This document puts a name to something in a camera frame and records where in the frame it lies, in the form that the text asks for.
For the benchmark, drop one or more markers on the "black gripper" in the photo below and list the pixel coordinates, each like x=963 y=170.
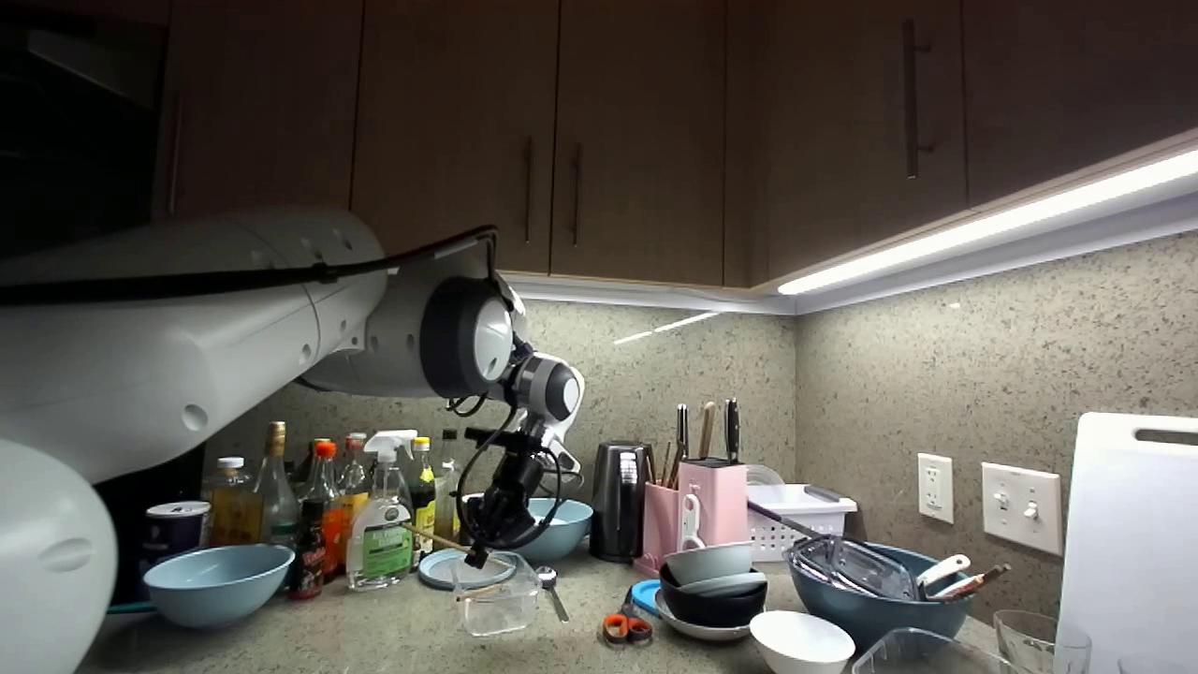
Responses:
x=511 y=488

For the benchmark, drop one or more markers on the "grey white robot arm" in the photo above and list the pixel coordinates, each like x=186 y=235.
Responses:
x=150 y=362

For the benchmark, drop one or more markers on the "large light blue bowl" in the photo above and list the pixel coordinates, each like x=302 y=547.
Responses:
x=562 y=531

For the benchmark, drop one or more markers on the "light blue bowl with packets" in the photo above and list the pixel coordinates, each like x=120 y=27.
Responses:
x=218 y=587

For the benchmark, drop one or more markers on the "small white bowl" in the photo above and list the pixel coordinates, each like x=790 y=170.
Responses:
x=798 y=639

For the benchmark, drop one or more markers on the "dark blue bowl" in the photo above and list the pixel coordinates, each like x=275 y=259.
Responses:
x=863 y=606

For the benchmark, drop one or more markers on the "light blue plate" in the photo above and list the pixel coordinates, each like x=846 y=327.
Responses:
x=452 y=570

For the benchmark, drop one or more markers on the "clear rectangular glass container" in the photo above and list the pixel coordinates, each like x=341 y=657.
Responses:
x=501 y=610

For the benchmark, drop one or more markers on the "yellow cap dark bottle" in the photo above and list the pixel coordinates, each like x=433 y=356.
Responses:
x=425 y=497

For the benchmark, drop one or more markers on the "metal spoon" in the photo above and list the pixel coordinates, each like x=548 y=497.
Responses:
x=553 y=590

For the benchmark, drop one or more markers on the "white clear spray bottle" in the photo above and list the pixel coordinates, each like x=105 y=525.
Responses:
x=385 y=525

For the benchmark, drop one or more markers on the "black electric kettle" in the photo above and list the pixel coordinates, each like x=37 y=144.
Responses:
x=619 y=498

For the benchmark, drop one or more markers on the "pink utensil holder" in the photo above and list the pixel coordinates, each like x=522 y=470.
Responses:
x=659 y=525

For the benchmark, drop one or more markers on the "white plate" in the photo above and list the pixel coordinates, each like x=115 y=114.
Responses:
x=681 y=627

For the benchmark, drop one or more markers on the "gold cap bottle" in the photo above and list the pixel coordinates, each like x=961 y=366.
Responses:
x=275 y=488

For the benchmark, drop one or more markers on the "pink knife block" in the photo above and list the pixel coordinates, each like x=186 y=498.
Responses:
x=712 y=498

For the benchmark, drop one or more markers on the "clear white cap bottle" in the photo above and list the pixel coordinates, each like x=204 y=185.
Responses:
x=230 y=507

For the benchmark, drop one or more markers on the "under cabinet light strip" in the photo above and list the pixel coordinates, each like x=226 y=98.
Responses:
x=997 y=226
x=651 y=295

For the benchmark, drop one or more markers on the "white plastic basket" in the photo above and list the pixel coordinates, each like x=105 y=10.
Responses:
x=798 y=516

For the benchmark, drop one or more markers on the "dark jar with pale lid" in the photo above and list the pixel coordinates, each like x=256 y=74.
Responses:
x=175 y=532

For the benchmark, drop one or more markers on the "metal whisk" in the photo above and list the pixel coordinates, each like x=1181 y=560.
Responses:
x=863 y=566

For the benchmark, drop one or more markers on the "clear plastic container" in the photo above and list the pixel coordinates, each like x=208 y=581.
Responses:
x=918 y=654

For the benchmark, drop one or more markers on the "white cutting board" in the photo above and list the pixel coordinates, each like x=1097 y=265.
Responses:
x=1136 y=547

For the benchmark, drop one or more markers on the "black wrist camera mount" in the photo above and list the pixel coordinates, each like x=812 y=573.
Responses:
x=492 y=435

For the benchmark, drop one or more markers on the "brown upper wall cabinets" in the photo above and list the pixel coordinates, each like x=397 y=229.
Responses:
x=651 y=125

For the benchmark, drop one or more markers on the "narrow white wall switch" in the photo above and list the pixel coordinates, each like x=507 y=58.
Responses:
x=936 y=488

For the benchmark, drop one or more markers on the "wide white wall switch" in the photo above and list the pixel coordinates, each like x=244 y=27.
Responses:
x=1021 y=507

